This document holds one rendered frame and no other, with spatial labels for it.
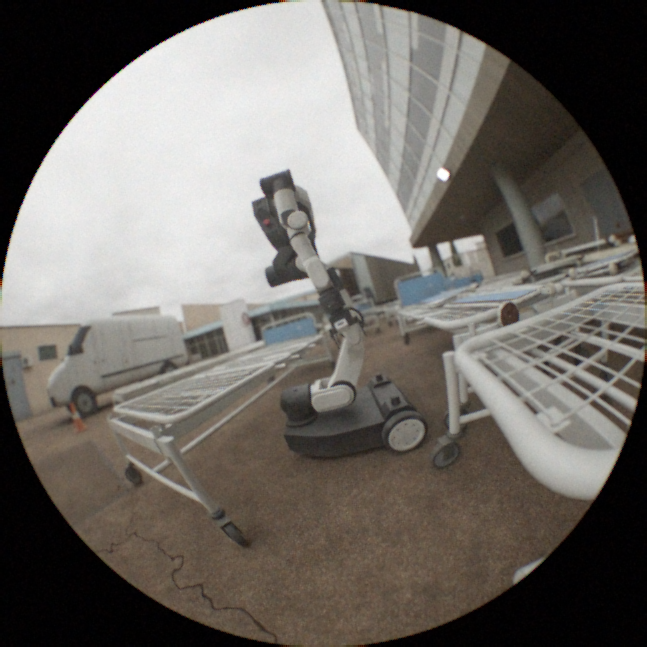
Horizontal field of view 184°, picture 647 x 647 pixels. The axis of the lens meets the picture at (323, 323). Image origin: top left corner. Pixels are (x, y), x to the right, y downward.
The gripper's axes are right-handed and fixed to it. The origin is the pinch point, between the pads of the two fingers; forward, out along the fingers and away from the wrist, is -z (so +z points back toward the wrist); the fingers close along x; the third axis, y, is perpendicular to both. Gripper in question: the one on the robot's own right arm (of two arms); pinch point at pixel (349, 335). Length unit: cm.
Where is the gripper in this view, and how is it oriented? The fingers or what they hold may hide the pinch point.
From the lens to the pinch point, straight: 77.0
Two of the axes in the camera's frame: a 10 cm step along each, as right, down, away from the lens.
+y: 0.5, -0.3, 10.0
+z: -4.6, -8.9, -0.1
